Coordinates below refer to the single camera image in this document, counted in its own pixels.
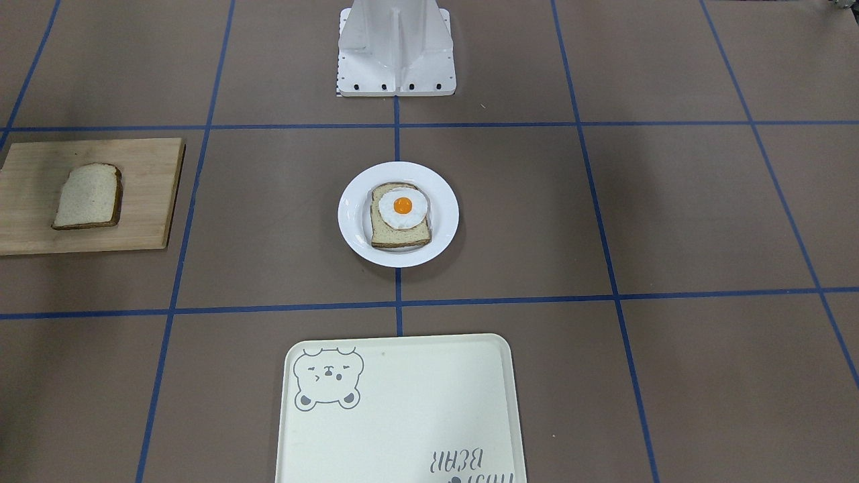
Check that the bread slice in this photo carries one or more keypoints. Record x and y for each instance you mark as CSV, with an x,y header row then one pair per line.
x,y
383,236
90,198

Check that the white round plate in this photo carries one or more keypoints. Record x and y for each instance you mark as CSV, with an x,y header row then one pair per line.
x,y
355,226

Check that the bread slice on plate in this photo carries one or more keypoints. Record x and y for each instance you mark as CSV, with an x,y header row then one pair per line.
x,y
383,236

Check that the fried egg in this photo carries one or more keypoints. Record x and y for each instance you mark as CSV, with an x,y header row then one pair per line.
x,y
402,208

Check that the cream bear tray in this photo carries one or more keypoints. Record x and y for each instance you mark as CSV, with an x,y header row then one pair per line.
x,y
435,408

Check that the wooden cutting board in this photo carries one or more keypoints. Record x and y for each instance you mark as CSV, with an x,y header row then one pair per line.
x,y
33,174

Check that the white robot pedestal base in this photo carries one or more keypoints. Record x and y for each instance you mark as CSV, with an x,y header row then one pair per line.
x,y
395,48

